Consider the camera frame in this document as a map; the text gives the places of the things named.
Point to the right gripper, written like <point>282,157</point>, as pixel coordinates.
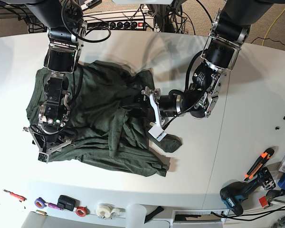
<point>50,139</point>

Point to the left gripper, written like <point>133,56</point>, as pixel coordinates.
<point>139,106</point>

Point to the dark green t-shirt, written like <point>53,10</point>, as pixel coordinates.
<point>104,134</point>

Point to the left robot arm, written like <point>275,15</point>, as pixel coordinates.
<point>206,70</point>

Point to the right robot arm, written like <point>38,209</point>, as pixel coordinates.
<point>65,29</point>

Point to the purple tape roll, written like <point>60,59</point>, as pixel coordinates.
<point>40,203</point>

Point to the red black screwdriver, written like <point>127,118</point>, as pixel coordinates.
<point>18,197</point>

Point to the red tape roll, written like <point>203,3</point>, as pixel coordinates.
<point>81,211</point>

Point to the black power strip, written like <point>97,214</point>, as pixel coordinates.
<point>119,25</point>

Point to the clear tape dispenser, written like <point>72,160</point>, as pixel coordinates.
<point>107,211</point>

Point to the white paper roll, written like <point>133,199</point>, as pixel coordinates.
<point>135,216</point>

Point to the orange black utility knife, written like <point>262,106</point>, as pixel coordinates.
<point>259,163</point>

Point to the red square tag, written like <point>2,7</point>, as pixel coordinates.
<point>263,201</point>

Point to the black action camera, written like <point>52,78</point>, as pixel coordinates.
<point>65,202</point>

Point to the teal black cordless drill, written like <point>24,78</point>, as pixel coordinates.
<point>235,193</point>

